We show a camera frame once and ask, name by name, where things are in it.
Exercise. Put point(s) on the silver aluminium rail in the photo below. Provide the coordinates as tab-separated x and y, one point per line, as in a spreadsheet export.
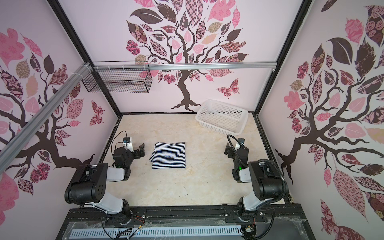
12	149
198	66

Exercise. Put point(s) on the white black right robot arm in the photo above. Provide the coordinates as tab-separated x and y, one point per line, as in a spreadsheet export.
268	183

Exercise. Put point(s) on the silver aluminium left rail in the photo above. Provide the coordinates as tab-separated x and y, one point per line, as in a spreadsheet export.
12	149

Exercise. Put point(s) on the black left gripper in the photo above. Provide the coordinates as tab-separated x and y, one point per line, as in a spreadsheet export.
141	150

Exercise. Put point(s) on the white slotted cable duct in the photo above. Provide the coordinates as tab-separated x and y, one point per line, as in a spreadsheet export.
153	232

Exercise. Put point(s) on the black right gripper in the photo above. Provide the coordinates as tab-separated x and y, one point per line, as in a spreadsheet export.
232	151

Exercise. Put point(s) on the blue white striped tank top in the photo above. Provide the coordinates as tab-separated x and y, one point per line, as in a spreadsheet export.
169	156

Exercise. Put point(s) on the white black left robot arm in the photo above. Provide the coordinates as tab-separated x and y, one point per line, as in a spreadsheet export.
88	186

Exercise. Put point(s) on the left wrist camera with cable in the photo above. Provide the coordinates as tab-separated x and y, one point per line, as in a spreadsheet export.
127	142

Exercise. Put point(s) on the black metal frame post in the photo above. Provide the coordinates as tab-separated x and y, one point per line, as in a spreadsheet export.
68	27

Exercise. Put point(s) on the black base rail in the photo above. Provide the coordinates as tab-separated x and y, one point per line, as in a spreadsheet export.
229	213

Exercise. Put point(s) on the silver aluminium back rail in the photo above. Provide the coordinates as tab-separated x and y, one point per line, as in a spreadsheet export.
198	66

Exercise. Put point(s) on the black wire mesh basket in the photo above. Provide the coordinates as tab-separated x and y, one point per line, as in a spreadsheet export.
119	77

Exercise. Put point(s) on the black right frame post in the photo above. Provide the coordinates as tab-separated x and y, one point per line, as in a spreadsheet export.
296	26

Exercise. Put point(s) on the white plastic laundry basket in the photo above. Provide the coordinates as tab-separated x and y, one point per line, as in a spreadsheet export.
222	118

